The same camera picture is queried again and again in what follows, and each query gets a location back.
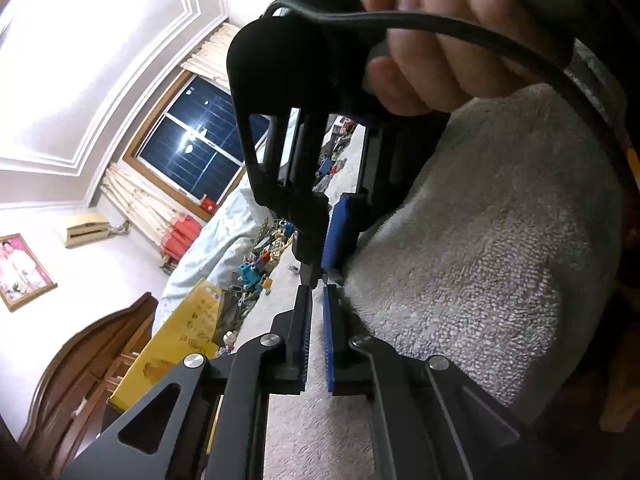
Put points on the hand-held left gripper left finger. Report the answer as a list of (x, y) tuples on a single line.
[(301, 345)]

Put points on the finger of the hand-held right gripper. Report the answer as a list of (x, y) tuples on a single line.
[(336, 235), (300, 220)]

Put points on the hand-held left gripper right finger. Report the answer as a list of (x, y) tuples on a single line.
[(328, 345)]

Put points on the beige terry towel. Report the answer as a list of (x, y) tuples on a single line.
[(475, 260)]

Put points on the person's right hand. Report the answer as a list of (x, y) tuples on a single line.
[(450, 65)]

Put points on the pile of toy building bricks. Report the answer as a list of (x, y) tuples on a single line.
[(275, 240)]

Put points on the blue blocky toy figure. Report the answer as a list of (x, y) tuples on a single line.
[(250, 272)]

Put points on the cream and red curtain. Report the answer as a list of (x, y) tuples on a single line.
[(210, 55), (150, 210)]

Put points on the small red box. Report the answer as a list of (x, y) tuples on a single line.
[(209, 205)]

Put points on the blue floral duvet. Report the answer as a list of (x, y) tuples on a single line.
[(210, 255)]

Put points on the yellow cardboard box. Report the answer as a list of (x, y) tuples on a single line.
[(170, 345)]

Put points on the wooden headboard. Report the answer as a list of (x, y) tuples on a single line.
[(75, 375)]

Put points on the window with wooden frame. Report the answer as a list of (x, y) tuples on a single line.
[(190, 145)]

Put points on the cream wall air conditioner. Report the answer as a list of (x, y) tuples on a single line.
[(87, 230)]

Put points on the framed wall picture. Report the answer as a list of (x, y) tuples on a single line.
[(22, 270)]

